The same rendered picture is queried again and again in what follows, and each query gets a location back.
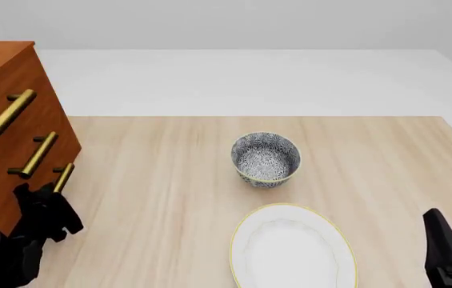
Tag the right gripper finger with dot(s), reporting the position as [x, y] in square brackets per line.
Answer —
[443, 246]

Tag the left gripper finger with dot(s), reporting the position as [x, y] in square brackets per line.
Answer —
[51, 192]
[23, 196]

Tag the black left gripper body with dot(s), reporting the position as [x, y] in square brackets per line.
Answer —
[63, 217]

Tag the white plate with yellow rim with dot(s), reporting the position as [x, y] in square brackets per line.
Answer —
[293, 252]

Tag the blue white patterned bowl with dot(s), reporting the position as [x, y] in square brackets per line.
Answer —
[265, 159]

